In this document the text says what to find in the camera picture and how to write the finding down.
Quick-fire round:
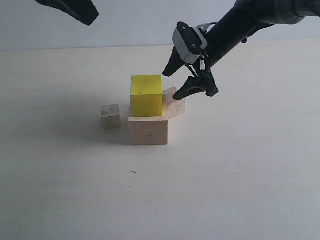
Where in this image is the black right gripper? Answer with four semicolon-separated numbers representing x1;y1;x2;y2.
162;46;219;101

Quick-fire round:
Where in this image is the medium natural wooden cube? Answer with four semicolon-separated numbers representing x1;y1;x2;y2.
162;87;186;119

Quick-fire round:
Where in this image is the yellow cube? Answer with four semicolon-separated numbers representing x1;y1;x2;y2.
130;75;163;118

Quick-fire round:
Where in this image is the large pale wooden cube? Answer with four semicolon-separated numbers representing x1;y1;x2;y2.
128;101;169;146

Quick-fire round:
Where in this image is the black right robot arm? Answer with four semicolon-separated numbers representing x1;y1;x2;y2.
162;0;320;101

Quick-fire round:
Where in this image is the small natural wooden cube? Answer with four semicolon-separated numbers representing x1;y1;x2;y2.
100;104;121;129

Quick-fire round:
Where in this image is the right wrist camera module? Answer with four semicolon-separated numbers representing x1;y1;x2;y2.
172;21;212;65

